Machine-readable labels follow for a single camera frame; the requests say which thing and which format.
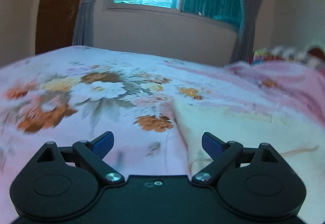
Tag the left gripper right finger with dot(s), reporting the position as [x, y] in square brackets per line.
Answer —
[234, 164]

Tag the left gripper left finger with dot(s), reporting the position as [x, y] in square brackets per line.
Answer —
[81, 163]

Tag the cream white small garment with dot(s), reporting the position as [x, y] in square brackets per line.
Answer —
[297, 138]

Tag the floral pink bed sheet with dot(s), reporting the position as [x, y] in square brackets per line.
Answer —
[78, 93]

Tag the pink blanket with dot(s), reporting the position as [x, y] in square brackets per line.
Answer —
[298, 86]

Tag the striped patterned pillow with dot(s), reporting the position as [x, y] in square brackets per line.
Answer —
[287, 53]

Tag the dark brown wooden door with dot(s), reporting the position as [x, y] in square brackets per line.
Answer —
[55, 24]

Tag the grey right curtain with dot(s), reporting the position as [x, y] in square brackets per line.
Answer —
[243, 48]

